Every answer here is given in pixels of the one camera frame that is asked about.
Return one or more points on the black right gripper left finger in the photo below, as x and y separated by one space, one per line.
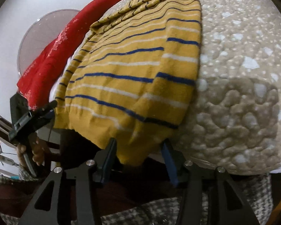
51 202

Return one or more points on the yellow striped knit sweater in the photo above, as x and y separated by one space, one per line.
134 78

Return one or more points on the person's left hand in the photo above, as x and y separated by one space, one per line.
39 149

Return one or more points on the red floral blanket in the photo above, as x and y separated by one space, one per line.
36 82

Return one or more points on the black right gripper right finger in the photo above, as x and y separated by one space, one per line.
226 202

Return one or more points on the beige dotted quilt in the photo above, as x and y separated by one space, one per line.
234 119

